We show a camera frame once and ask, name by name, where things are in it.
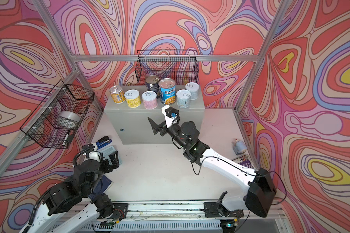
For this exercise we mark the pale green white can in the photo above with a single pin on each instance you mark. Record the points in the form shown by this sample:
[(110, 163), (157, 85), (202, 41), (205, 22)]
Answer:
[(193, 88)]

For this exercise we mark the yellow corn can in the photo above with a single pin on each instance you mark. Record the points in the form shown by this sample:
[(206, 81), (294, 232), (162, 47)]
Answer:
[(117, 94)]

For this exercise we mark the purple packet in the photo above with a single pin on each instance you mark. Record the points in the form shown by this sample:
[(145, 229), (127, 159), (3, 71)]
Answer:
[(244, 161)]

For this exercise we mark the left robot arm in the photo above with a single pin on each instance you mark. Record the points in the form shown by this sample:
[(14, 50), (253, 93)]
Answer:
[(90, 165)]

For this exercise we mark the small white bottle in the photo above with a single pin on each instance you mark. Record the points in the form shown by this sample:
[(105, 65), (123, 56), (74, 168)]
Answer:
[(239, 147)]

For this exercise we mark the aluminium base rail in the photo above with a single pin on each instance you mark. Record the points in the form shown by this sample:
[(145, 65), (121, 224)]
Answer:
[(176, 217)]

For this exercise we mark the blue label large can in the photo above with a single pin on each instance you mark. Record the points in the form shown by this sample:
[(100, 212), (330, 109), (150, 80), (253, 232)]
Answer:
[(167, 88)]

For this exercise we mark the black wire basket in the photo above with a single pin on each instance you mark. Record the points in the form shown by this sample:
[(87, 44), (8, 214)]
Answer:
[(43, 129), (179, 65)]

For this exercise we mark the light blue white can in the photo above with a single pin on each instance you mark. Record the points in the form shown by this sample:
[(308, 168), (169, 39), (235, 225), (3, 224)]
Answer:
[(183, 98)]

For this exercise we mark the black marker pen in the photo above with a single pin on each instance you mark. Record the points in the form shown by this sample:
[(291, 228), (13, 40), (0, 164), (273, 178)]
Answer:
[(65, 141)]

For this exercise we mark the mint green calculator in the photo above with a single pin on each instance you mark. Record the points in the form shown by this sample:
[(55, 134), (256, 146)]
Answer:
[(106, 151)]

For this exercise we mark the grey metal cabinet box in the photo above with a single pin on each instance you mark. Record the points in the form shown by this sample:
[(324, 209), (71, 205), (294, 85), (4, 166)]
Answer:
[(133, 127)]

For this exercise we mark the black wire basket back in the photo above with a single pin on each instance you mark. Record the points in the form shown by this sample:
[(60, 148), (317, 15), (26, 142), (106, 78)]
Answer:
[(179, 65)]

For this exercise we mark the dark tomato can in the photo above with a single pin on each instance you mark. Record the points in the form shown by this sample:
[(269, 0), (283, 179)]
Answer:
[(151, 82)]

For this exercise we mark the white yellow can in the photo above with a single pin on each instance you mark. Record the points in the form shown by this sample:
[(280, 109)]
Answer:
[(132, 97)]

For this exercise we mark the black wire basket left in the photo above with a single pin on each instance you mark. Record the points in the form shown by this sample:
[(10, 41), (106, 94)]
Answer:
[(43, 129)]

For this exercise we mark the pink white can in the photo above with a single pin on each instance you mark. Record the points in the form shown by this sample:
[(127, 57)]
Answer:
[(149, 100)]

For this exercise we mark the dark blue notebook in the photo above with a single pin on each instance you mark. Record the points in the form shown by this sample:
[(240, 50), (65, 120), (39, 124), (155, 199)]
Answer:
[(101, 187)]

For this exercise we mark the blue black stapler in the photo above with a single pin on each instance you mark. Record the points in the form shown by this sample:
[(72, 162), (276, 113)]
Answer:
[(102, 142)]

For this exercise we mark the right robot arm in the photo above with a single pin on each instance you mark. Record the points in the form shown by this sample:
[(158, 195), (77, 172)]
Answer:
[(257, 189)]

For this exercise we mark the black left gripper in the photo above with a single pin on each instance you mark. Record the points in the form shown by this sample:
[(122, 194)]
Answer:
[(109, 168)]

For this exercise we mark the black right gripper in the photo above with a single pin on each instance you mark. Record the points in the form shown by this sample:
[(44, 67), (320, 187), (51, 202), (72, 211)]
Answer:
[(164, 127)]

